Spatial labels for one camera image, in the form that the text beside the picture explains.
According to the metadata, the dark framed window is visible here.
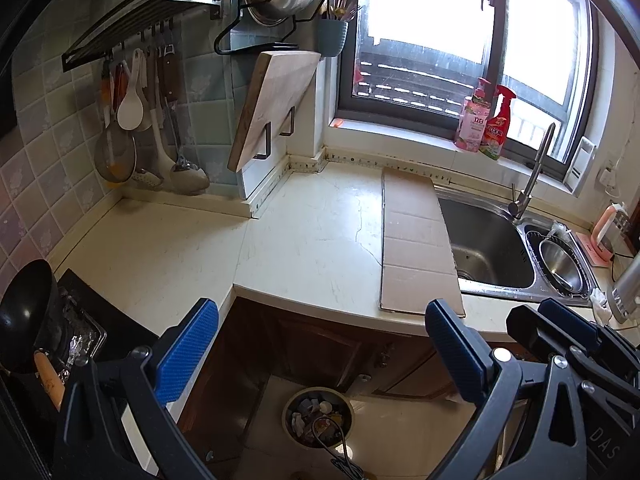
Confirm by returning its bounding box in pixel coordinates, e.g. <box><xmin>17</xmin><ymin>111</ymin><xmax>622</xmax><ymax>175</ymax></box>
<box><xmin>335</xmin><ymin>0</ymin><xmax>601</xmax><ymax>181</ymax></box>

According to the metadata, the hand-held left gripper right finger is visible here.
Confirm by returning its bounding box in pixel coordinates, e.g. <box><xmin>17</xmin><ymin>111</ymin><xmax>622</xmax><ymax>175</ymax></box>
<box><xmin>425</xmin><ymin>299</ymin><xmax>588</xmax><ymax>480</ymax></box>

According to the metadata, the red spray bottle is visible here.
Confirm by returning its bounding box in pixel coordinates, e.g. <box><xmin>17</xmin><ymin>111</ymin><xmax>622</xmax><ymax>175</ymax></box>
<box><xmin>479</xmin><ymin>85</ymin><xmax>517</xmax><ymax>161</ymax></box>

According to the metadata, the pink dish soap bottle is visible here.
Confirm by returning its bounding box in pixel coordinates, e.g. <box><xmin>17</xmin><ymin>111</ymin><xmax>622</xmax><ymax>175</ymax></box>
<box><xmin>454</xmin><ymin>77</ymin><xmax>493</xmax><ymax>152</ymax></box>

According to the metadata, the steel faucet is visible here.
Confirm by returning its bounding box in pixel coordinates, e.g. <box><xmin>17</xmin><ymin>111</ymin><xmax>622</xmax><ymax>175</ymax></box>
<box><xmin>507</xmin><ymin>122</ymin><xmax>557</xmax><ymax>221</ymax></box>

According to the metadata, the steel bowl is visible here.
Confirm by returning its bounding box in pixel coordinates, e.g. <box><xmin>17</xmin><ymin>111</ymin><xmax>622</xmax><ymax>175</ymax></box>
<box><xmin>537</xmin><ymin>237</ymin><xmax>586</xmax><ymax>295</ymax></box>

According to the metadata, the black wall utensil rack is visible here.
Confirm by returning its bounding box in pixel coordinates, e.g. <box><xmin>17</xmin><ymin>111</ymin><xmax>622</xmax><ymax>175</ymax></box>
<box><xmin>61</xmin><ymin>0</ymin><xmax>236</xmax><ymax>73</ymax></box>

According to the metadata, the bundle of chopsticks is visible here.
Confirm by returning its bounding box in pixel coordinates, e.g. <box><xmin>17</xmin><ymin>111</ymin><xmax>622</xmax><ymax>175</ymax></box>
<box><xmin>320</xmin><ymin>0</ymin><xmax>363</xmax><ymax>23</ymax></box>

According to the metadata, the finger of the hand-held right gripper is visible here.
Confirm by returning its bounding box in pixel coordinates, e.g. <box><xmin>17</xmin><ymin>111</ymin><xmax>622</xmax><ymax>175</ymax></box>
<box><xmin>537</xmin><ymin>297</ymin><xmax>640</xmax><ymax>362</ymax></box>
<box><xmin>506</xmin><ymin>304</ymin><xmax>601</xmax><ymax>361</ymax></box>

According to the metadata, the white wall socket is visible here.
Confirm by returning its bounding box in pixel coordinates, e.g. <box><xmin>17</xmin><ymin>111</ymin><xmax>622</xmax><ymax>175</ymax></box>
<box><xmin>597</xmin><ymin>160</ymin><xmax>621</xmax><ymax>196</ymax></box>

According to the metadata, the silver appliance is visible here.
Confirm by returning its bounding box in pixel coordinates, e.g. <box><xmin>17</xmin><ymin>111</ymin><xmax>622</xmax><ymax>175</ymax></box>
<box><xmin>607</xmin><ymin>255</ymin><xmax>640</xmax><ymax>326</ymax></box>

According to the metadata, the black wok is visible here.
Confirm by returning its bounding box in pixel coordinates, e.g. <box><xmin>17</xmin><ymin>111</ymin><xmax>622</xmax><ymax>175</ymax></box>
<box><xmin>0</xmin><ymin>259</ymin><xmax>66</xmax><ymax>411</ymax></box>

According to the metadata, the aluminium foil sheet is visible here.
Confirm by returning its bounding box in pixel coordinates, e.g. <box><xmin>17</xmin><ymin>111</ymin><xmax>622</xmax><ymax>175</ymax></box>
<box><xmin>57</xmin><ymin>287</ymin><xmax>108</xmax><ymax>376</ymax></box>

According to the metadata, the black stove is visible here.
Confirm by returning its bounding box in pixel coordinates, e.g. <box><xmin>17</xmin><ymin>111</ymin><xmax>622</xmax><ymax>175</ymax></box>
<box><xmin>52</xmin><ymin>267</ymin><xmax>161</xmax><ymax>376</ymax></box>

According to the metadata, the white slotted spatula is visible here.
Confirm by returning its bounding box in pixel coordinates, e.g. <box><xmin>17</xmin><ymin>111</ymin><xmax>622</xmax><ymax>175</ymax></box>
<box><xmin>132</xmin><ymin>47</ymin><xmax>168</xmax><ymax>188</ymax></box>

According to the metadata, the pink kettle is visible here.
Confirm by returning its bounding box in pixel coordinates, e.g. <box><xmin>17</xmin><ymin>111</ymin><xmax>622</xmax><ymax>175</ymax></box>
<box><xmin>575</xmin><ymin>204</ymin><xmax>631</xmax><ymax>266</ymax></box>

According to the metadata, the wooden cutting board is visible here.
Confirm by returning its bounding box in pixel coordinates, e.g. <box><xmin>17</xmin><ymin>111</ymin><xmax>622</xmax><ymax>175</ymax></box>
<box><xmin>227</xmin><ymin>50</ymin><xmax>322</xmax><ymax>173</ymax></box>

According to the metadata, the grey utensil holder cup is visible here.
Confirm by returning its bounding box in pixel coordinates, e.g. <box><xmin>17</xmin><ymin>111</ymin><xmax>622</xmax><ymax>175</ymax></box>
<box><xmin>316</xmin><ymin>17</ymin><xmax>348</xmax><ymax>58</ymax></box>

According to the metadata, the white rice paddle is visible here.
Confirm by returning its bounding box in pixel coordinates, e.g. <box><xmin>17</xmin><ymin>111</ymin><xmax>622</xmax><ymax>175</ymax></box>
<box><xmin>116</xmin><ymin>49</ymin><xmax>149</xmax><ymax>132</ymax></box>

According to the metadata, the cardboard sheet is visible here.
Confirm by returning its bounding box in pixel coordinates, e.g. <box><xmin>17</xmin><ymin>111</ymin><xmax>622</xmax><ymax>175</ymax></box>
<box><xmin>380</xmin><ymin>167</ymin><xmax>467</xmax><ymax>318</ymax></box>

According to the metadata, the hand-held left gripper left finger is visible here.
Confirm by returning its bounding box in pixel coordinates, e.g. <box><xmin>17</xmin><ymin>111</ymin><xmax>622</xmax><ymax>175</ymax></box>
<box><xmin>52</xmin><ymin>297</ymin><xmax>221</xmax><ymax>480</ymax></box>

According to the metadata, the steel sink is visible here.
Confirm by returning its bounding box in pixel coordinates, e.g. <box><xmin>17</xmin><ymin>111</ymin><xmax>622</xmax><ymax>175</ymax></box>
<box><xmin>432</xmin><ymin>182</ymin><xmax>601</xmax><ymax>308</ymax></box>

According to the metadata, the wooden handled knife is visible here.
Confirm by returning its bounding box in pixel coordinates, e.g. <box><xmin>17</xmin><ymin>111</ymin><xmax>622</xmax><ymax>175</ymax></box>
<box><xmin>156</xmin><ymin>45</ymin><xmax>182</xmax><ymax>106</ymax></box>

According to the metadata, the round trash bin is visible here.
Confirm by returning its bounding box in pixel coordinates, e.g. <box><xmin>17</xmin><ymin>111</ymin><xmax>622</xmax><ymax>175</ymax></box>
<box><xmin>281</xmin><ymin>386</ymin><xmax>357</xmax><ymax>448</ymax></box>

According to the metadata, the black wire pot rack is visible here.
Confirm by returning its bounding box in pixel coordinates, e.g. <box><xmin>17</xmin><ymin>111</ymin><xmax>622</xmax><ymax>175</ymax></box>
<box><xmin>215</xmin><ymin>0</ymin><xmax>361</xmax><ymax>57</ymax></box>

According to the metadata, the black cable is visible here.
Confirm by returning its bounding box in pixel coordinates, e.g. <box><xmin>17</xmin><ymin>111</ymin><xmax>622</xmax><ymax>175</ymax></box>
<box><xmin>311</xmin><ymin>415</ymin><xmax>371</xmax><ymax>480</ymax></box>

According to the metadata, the white rag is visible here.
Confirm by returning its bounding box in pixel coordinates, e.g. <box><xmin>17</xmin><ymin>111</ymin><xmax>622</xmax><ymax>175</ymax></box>
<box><xmin>589</xmin><ymin>287</ymin><xmax>613</xmax><ymax>325</ymax></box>

